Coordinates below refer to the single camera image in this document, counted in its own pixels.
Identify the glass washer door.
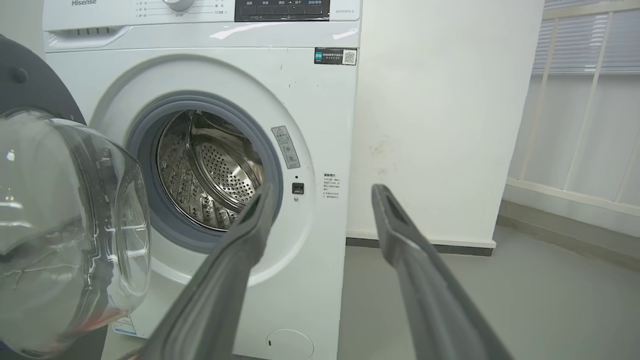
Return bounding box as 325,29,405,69
0,34,152,360

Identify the grey warning label sticker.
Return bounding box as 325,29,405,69
271,125,302,170

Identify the window with white blinds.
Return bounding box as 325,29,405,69
505,0,640,216

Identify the black QR code sticker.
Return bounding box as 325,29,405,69
314,47,358,66

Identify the round drain filter cover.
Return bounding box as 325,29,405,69
265,328,315,360

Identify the grey rubber door gasket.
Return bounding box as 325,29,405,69
125,91,284,254

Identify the white detergent drawer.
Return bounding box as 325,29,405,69
44,25,132,52

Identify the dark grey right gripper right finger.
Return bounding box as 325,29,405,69
371,183,515,360

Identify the steel washing drum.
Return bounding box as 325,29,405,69
156,109,266,232

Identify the black control display panel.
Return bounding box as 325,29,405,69
234,0,331,22

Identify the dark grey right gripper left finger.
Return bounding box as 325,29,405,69
137,183,276,360

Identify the white front-load washing machine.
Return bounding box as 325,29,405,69
42,0,362,360

